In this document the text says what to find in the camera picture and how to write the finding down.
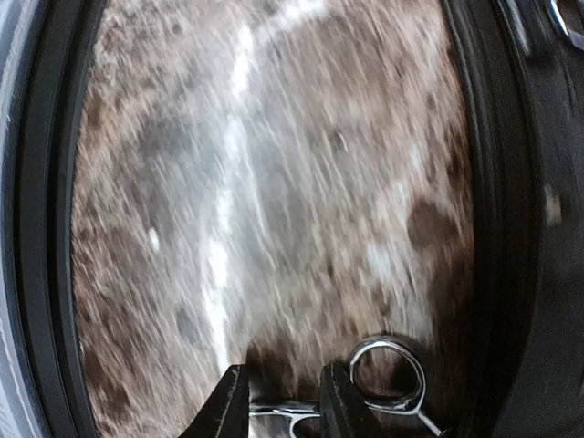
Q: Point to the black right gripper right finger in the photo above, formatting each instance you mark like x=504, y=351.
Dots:
x=343, y=412

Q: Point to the silver thinning scissors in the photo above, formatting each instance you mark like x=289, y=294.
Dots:
x=410, y=404

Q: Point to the silver hair cutting scissors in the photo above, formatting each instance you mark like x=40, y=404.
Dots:
x=571, y=36

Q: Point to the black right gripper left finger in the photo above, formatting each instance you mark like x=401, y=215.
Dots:
x=225, y=414

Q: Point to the black zippered tool case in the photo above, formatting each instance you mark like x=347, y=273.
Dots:
x=523, y=89

